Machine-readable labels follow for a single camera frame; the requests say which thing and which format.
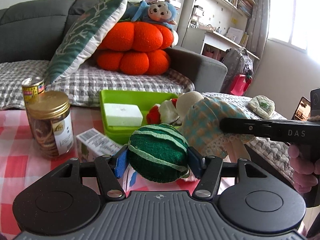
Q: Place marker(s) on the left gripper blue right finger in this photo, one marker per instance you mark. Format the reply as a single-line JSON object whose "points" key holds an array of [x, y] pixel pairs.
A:
{"points": [[196, 162]]}

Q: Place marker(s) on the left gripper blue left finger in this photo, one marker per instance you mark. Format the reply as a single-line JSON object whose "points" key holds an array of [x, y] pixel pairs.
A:
{"points": [[120, 162]]}

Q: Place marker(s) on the green striped watermelon plush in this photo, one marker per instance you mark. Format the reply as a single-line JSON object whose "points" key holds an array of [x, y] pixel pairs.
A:
{"points": [[159, 153]]}

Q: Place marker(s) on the bunny doll blue dress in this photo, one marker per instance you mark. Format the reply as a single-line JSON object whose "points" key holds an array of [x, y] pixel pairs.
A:
{"points": [[201, 118]]}

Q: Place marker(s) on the white foam block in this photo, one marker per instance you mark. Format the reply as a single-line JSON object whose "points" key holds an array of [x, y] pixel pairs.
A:
{"points": [[119, 114]]}

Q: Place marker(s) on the santa plush toy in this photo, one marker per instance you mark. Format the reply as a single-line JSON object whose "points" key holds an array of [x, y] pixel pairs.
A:
{"points": [[164, 113]]}

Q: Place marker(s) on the right hand purple glove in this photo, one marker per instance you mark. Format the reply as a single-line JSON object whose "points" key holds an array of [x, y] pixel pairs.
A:
{"points": [[305, 172]]}

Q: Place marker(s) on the smartphone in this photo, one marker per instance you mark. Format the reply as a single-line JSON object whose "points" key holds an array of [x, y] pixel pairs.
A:
{"points": [[302, 112]]}

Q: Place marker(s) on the green plastic bin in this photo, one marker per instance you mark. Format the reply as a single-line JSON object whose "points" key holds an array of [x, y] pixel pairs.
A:
{"points": [[144, 100]]}

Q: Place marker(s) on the white blue milk carton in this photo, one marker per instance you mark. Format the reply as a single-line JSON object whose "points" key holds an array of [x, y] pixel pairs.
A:
{"points": [[92, 144]]}

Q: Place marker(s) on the grey patterned quilt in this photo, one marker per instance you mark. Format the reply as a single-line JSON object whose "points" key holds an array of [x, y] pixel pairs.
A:
{"points": [[270, 155]]}

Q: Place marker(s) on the green quilted pouch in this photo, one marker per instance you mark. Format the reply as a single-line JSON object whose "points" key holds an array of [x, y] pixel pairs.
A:
{"points": [[262, 106]]}

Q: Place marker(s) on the gold lid cookie jar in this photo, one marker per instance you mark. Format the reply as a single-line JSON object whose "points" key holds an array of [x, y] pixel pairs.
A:
{"points": [[51, 124]]}

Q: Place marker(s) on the grey checkered sofa cover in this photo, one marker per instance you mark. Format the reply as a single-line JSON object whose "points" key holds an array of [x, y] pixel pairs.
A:
{"points": [[83, 86]]}

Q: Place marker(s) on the red bag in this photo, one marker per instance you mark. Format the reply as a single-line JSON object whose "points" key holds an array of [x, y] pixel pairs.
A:
{"points": [[240, 84]]}

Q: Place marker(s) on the grey backpack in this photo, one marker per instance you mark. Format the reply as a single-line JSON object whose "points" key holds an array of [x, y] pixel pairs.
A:
{"points": [[237, 61]]}

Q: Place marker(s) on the pink checkered tablecloth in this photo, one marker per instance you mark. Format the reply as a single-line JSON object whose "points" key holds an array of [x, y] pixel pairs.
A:
{"points": [[22, 164]]}

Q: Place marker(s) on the orange pumpkin cushion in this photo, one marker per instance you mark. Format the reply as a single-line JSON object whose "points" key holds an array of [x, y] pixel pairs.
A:
{"points": [[135, 48]]}

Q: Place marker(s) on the tin can with label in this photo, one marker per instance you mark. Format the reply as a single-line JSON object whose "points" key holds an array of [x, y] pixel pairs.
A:
{"points": [[31, 87]]}

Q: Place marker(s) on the green white throw pillow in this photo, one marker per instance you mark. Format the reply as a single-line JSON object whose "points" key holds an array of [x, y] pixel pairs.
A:
{"points": [[83, 38]]}

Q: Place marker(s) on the white bookshelf desk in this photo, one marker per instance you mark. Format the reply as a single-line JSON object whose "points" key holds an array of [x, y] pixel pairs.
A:
{"points": [[211, 27]]}

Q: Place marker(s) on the blue monkey plush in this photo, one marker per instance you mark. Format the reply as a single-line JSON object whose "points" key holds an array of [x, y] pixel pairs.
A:
{"points": [[163, 13]]}

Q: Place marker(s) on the grey fabric sofa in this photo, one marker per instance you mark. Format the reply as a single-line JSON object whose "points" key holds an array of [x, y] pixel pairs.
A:
{"points": [[33, 30]]}

